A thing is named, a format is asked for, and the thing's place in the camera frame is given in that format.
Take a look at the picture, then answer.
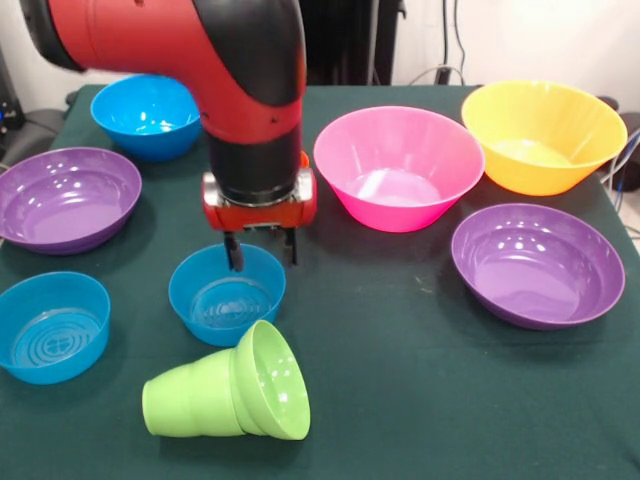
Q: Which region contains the pink bowl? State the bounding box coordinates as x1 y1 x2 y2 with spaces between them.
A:
313 106 486 234

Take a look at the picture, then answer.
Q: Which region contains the black rounded seat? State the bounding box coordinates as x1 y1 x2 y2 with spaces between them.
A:
9 106 67 166

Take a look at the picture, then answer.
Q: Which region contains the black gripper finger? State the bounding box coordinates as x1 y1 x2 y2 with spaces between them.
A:
222 229 247 273
280 226 300 267

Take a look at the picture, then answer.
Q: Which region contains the green cup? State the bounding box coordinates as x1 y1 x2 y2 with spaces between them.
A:
141 348 242 439

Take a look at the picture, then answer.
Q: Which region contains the black equipment rack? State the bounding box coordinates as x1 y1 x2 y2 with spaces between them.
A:
0 47 25 151

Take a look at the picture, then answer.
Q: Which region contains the light blue cable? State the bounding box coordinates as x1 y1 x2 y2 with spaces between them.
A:
602 127 640 194

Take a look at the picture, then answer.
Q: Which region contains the purple bowl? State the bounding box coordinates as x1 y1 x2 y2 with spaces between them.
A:
0 146 143 256
450 202 626 331

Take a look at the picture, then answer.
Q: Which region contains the deep smooth blue bowl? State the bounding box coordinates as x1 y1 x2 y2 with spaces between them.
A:
89 73 203 162

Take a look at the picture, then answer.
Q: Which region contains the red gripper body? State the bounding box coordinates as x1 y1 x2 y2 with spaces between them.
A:
201 167 318 235

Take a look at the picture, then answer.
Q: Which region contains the yellow-orange bowl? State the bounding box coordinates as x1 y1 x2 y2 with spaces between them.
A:
460 79 629 197

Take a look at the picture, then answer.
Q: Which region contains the small green bowl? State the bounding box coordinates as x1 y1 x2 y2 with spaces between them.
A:
229 319 312 442

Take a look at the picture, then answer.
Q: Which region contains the black plug with grey cable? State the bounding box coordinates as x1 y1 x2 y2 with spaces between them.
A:
409 63 464 86

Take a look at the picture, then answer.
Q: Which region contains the blue bowl with ringed bottom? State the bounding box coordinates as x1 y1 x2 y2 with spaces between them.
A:
0 271 112 386
167 243 287 349

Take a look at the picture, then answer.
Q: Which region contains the dark green tablecloth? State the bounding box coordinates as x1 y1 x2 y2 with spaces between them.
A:
0 83 640 480

